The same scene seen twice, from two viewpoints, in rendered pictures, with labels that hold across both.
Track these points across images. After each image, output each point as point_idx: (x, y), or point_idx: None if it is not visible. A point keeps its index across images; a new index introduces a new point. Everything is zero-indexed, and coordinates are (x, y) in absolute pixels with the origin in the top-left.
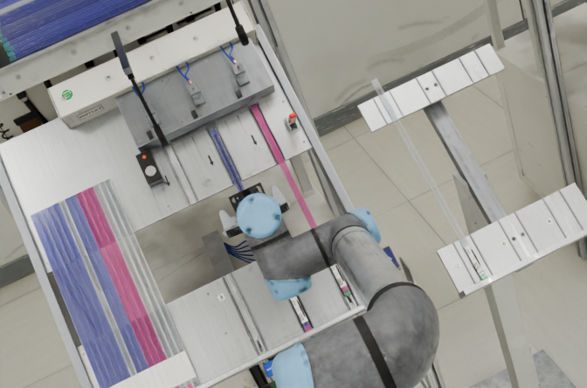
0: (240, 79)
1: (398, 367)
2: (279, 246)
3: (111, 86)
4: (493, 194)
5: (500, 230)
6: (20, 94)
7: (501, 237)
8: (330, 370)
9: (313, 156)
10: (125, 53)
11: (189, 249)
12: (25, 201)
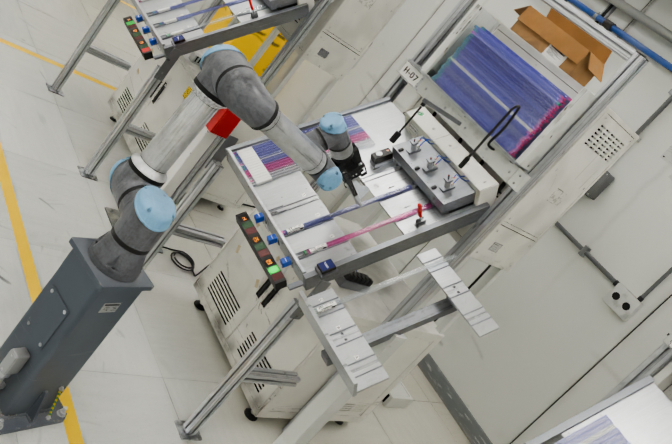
0: (444, 187)
1: (229, 74)
2: (315, 135)
3: (428, 130)
4: (379, 337)
5: (348, 326)
6: None
7: (343, 326)
8: (230, 54)
9: (415, 287)
10: (439, 108)
11: None
12: (359, 113)
